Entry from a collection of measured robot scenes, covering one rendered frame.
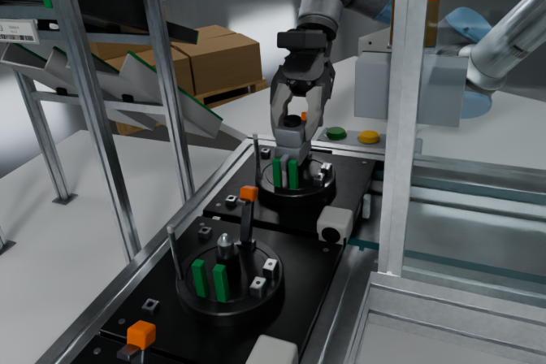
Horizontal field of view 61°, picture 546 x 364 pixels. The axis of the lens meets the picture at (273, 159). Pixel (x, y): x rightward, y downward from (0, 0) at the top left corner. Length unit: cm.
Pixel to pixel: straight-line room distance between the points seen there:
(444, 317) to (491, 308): 6
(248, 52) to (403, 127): 315
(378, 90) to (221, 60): 305
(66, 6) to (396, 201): 45
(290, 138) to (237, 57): 290
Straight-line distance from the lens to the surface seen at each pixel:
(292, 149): 75
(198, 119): 90
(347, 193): 79
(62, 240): 99
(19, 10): 68
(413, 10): 50
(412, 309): 69
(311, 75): 78
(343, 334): 59
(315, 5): 83
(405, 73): 52
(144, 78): 79
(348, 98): 145
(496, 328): 70
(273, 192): 76
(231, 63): 361
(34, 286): 91
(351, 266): 67
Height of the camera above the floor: 141
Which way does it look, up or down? 29 degrees down
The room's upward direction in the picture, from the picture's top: 4 degrees counter-clockwise
